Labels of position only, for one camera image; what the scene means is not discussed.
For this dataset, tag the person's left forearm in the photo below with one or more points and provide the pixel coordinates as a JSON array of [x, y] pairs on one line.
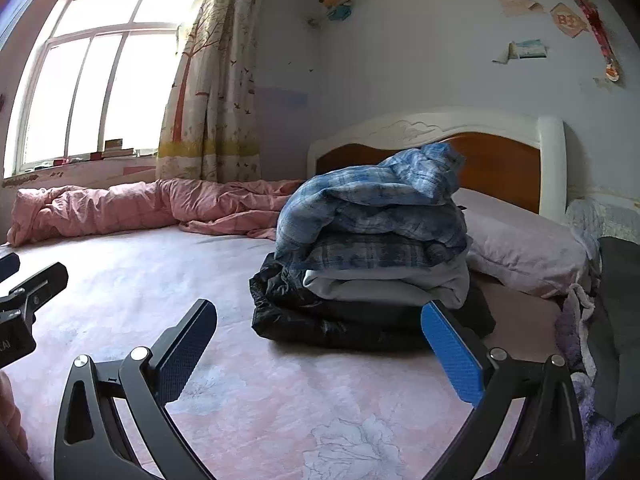
[[11, 415]]

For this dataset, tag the pink duvet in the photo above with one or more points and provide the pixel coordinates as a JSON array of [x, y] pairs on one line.
[[100, 210]]

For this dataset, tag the pale pink pillow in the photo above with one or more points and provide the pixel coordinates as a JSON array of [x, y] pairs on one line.
[[520, 250]]

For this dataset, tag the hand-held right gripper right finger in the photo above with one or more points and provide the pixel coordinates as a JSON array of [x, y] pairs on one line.
[[450, 355]]

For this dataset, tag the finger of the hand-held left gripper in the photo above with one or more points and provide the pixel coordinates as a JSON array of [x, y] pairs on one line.
[[45, 282], [7, 264]]

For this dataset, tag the books on windowsill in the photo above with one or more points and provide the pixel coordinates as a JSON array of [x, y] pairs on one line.
[[112, 150]]

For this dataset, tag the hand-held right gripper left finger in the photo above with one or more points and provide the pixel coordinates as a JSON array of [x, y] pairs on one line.
[[192, 341]]

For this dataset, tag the red hanging ornament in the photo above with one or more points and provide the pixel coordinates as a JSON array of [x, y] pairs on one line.
[[597, 30]]

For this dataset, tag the red bordered paper square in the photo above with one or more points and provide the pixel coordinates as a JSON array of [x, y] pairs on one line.
[[569, 21]]

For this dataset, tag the white lace cloth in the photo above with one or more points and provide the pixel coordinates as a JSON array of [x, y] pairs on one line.
[[600, 220]]

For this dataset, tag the tree print curtain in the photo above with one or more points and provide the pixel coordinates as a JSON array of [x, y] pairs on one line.
[[215, 85]]

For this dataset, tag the white framed window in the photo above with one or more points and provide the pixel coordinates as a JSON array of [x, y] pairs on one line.
[[100, 60]]

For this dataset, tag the white folded garment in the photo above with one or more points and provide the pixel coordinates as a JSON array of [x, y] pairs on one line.
[[380, 285]]

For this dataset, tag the blue plaid shirt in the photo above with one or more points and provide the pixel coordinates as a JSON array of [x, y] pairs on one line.
[[360, 205]]

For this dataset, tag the small wall picture card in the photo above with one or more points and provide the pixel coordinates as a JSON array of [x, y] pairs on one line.
[[529, 50]]

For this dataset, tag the torn wall paper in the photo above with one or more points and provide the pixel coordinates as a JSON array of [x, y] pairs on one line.
[[517, 5]]

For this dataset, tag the bed with pink sheet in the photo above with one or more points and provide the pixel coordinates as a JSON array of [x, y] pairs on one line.
[[150, 280]]

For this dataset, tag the cartoon wall decoration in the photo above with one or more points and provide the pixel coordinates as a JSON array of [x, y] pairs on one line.
[[335, 2]]

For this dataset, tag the black folded jacket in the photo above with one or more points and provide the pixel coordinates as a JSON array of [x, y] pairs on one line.
[[310, 320]]

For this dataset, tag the purple fuzzy blanket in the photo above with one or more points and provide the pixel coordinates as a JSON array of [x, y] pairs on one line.
[[585, 410]]

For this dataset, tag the wooden bed headboard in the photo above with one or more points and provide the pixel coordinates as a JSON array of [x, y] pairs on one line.
[[500, 160]]

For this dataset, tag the grey clothes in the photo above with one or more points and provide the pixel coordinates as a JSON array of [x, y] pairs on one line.
[[617, 320]]

